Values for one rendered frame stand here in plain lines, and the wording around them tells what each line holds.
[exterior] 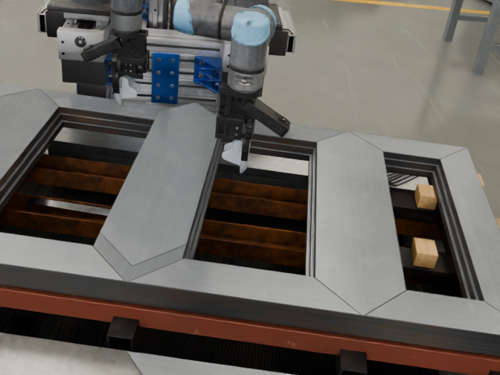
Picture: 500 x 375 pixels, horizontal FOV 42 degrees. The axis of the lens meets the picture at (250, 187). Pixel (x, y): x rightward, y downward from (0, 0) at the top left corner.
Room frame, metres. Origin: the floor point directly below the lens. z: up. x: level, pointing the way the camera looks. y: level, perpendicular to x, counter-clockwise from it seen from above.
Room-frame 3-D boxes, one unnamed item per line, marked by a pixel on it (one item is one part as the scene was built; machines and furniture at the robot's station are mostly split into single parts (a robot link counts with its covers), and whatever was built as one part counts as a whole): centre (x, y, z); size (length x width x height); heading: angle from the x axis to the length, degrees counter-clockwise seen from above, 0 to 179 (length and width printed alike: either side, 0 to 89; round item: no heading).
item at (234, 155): (1.26, 0.04, 0.96); 0.06 x 0.03 x 0.09; 88
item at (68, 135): (1.78, -0.02, 0.66); 1.30 x 0.20 x 0.03; 88
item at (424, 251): (1.21, -0.42, 0.79); 0.06 x 0.05 x 0.04; 178
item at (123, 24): (1.53, 0.35, 1.15); 0.08 x 0.08 x 0.05
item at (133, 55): (1.53, 0.34, 1.07); 0.09 x 0.08 x 0.12; 88
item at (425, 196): (1.46, -0.47, 0.79); 0.06 x 0.05 x 0.04; 178
